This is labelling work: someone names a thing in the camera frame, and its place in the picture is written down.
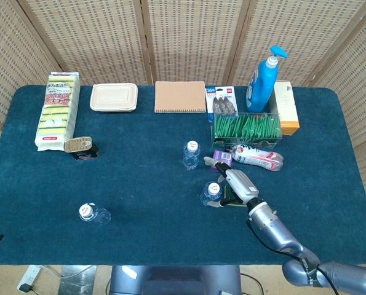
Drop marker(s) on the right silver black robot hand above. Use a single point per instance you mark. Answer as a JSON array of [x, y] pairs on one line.
[[241, 184]]

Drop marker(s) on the blue table cloth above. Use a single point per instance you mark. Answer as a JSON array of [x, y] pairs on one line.
[[145, 184]]

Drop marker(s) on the clear water bottle white cap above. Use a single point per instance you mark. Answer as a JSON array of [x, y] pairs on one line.
[[86, 211], [213, 188], [192, 147]]

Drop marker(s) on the grey robot torso base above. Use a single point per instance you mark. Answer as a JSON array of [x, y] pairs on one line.
[[176, 281]]

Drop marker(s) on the woven wooden folding screen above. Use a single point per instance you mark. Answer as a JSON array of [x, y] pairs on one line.
[[185, 37]]

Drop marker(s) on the yellow sponge multipack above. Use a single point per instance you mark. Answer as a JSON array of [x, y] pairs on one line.
[[58, 113]]

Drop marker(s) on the small purple box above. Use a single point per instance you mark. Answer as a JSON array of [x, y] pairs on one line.
[[224, 155]]

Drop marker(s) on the metal table leg plate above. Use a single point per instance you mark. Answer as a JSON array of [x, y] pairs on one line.
[[78, 281]]

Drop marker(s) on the binder clips blister pack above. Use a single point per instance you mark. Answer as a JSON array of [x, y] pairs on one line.
[[221, 103]]

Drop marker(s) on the blue pump dispenser bottle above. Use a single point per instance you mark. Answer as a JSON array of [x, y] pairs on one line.
[[261, 86]]

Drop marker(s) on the white orange carton box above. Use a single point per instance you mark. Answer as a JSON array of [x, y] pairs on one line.
[[287, 107]]

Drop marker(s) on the brown spiral notebook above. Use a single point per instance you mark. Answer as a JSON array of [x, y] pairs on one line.
[[180, 96]]

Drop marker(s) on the green yellow scouring sponge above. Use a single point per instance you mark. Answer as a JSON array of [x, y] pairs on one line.
[[227, 191]]

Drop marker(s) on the beige lidded takeaway box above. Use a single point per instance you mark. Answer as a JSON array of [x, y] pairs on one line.
[[113, 96]]

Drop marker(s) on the white power strip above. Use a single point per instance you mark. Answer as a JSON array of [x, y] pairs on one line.
[[30, 275]]

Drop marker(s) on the red white tube package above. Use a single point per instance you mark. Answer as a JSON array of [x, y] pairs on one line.
[[256, 156]]

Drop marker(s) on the clear box green sachets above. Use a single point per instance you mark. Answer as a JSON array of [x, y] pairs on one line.
[[247, 127]]

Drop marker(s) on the black luncheon meat can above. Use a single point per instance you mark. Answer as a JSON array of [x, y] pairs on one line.
[[78, 143]]

